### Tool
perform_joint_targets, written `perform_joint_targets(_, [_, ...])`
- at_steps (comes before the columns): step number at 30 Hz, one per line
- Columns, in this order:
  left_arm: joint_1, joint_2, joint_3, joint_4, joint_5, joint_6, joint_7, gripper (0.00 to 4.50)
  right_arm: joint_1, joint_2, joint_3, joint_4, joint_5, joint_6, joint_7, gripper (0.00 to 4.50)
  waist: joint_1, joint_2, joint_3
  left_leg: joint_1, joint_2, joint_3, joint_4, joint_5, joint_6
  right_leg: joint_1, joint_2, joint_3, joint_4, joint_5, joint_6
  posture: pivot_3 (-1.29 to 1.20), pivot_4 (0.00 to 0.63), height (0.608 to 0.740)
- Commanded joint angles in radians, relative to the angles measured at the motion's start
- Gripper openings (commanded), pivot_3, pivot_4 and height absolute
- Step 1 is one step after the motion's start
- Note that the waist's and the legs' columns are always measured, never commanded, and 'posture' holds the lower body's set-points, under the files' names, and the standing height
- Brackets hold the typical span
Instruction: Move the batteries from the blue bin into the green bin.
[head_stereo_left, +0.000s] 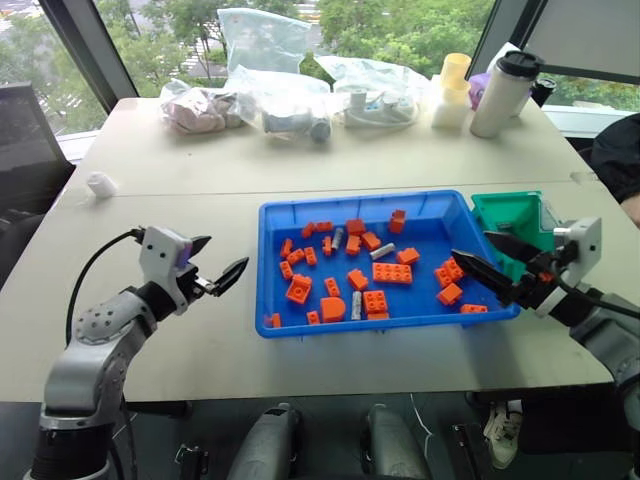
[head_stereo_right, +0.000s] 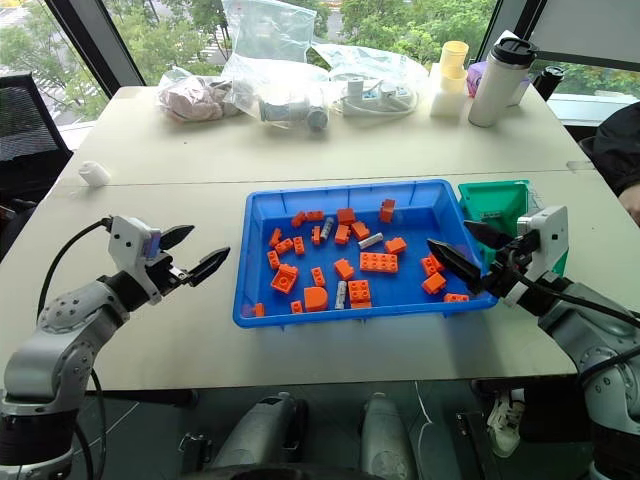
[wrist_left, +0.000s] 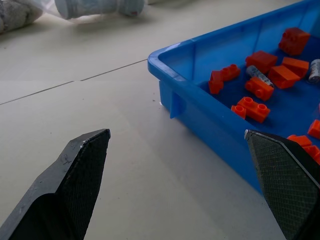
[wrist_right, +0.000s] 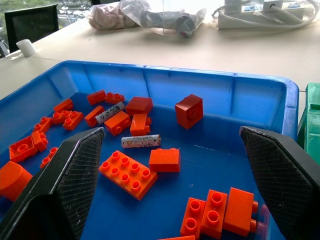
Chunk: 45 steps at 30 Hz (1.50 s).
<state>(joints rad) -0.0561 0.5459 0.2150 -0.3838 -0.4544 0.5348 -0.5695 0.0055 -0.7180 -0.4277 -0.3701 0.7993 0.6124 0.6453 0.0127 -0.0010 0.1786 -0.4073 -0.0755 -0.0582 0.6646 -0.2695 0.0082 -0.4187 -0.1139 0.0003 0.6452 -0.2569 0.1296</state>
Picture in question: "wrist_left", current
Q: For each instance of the blue plastic bin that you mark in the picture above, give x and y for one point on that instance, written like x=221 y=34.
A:
x=225 y=130

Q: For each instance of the grey white cloth bundle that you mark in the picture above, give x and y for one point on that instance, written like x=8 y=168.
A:
x=15 y=15

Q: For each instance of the small red building block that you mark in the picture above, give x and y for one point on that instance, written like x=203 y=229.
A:
x=215 y=83

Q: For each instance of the large red building block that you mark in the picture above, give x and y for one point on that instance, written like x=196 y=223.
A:
x=293 y=41

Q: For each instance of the small red toy brick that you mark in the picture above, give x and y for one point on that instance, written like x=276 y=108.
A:
x=238 y=111

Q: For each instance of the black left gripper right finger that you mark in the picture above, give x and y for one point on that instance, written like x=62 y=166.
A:
x=285 y=180

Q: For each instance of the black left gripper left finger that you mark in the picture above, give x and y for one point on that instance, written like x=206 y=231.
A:
x=67 y=185

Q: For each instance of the white plastic bottle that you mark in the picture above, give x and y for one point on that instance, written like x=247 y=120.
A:
x=100 y=7

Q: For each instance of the clear plastic bag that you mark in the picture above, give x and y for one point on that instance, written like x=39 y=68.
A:
x=82 y=17

